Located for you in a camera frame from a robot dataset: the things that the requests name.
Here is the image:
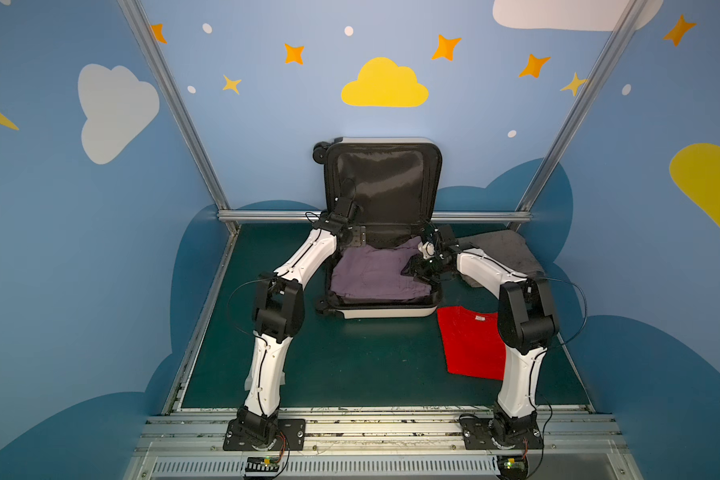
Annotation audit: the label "purple pants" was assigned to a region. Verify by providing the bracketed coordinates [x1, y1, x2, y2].
[330, 236, 431, 301]

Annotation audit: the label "grey towel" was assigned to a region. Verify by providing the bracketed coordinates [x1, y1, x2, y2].
[457, 230, 546, 297]

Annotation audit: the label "red t-shirt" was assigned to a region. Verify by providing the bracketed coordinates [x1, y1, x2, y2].
[437, 306, 506, 381]

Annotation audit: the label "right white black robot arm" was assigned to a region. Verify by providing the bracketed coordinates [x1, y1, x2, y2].
[402, 225, 559, 449]

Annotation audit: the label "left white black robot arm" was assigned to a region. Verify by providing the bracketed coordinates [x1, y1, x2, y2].
[233, 180, 358, 449]

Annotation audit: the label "white wet wipes pack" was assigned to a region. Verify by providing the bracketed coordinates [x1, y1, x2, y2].
[244, 353, 259, 391]

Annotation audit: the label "open black white suitcase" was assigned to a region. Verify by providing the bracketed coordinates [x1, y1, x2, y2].
[312, 137, 443, 319]

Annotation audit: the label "rear aluminium crossbar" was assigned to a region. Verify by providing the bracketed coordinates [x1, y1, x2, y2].
[217, 209, 532, 224]

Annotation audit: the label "right small circuit board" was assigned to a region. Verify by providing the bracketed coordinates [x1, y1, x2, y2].
[497, 456, 529, 480]

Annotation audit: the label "small circuit board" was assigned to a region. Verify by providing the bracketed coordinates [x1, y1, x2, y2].
[497, 456, 529, 480]
[243, 456, 286, 478]

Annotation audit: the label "left small circuit board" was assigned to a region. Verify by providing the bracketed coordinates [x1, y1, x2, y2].
[243, 456, 286, 478]

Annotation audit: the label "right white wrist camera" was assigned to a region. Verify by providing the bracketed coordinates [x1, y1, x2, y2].
[418, 238, 439, 260]

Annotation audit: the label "left aluminium frame post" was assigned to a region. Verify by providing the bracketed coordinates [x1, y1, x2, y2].
[117, 0, 229, 210]

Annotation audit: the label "aluminium frame post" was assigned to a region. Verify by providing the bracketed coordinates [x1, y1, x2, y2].
[117, 0, 229, 210]
[515, 0, 648, 218]

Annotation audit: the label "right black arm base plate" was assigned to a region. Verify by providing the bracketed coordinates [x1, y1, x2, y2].
[458, 414, 544, 450]

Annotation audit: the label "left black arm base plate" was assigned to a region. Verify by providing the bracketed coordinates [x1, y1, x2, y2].
[222, 417, 306, 451]

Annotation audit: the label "aluminium front rail frame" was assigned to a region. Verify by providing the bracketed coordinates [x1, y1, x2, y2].
[124, 405, 642, 479]

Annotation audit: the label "right aluminium frame post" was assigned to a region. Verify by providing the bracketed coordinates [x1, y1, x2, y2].
[515, 0, 648, 218]

